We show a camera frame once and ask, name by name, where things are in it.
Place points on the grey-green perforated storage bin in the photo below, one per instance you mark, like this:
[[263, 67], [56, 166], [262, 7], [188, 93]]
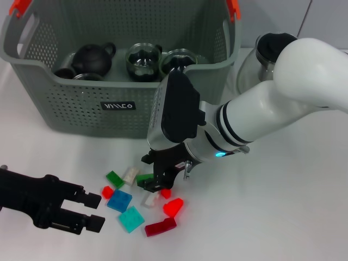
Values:
[[81, 108]]

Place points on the white toy brick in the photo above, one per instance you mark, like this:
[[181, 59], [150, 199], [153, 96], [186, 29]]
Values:
[[131, 175], [149, 201]]

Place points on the small red toy brick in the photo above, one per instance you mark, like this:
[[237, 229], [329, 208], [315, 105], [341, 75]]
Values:
[[107, 191], [166, 193]]

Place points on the black clay teapot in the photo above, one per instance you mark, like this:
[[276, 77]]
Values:
[[91, 61]]

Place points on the glass teacup with black holder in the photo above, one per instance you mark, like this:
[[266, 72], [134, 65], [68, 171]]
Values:
[[176, 58], [87, 76], [142, 62]]

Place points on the teal square toy brick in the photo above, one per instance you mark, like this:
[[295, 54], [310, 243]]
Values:
[[130, 219]]

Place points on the small black clay cup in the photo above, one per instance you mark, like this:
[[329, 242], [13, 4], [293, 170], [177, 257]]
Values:
[[64, 73]]

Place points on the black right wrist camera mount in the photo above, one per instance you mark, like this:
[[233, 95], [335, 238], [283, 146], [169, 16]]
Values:
[[179, 108]]

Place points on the green flat toy brick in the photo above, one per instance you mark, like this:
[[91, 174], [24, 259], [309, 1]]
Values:
[[114, 179]]

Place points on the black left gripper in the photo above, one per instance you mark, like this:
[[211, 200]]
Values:
[[27, 195]]

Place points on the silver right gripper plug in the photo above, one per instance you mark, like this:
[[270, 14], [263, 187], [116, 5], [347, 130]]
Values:
[[187, 168]]

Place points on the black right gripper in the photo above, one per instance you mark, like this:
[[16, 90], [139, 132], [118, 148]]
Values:
[[168, 160]]

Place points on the blue toy brick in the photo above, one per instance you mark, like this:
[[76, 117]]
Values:
[[119, 200]]

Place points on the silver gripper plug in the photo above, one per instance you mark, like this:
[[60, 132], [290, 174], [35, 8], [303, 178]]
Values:
[[187, 168], [3, 167]]

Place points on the dark red long brick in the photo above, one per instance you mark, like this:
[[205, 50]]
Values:
[[159, 227]]

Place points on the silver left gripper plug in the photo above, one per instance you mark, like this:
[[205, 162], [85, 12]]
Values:
[[3, 167]]

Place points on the bright red sloped brick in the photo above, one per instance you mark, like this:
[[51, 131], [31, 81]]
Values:
[[172, 207]]

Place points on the green car-shaped toy brick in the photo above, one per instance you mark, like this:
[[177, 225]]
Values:
[[141, 178]]

